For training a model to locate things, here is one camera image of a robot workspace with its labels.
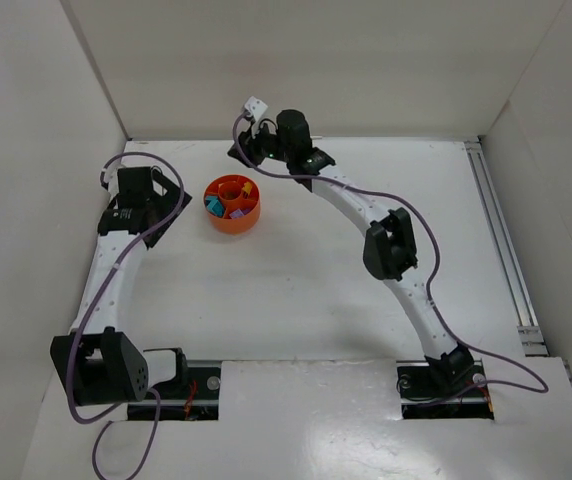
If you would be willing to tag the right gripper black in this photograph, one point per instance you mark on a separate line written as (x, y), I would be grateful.
(244, 148)

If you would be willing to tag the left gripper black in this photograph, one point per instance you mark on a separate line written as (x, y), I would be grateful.
(167, 206)

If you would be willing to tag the turquoise lego brick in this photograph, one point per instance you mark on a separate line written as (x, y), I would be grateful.
(217, 210)

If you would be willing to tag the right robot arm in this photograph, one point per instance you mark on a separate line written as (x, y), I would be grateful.
(384, 220)

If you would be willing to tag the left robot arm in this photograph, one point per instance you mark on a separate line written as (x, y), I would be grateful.
(96, 361)

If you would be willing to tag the blue lego brick in container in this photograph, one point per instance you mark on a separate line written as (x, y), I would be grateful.
(211, 200)

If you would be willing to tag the orange round divided container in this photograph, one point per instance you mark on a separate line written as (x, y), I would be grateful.
(251, 204)

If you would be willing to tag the lavender lego brick in container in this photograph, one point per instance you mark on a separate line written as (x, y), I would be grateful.
(239, 213)

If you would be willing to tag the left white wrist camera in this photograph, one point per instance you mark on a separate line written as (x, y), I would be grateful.
(107, 179)

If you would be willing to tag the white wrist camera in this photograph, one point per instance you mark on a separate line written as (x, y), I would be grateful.
(254, 110)
(107, 179)

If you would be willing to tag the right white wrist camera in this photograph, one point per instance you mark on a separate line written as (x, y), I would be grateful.
(254, 110)

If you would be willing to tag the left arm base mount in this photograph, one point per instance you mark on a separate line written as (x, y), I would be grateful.
(188, 390)

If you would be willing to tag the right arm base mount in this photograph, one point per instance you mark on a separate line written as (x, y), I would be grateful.
(423, 399)

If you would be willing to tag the aluminium rail right side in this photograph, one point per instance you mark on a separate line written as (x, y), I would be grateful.
(528, 328)

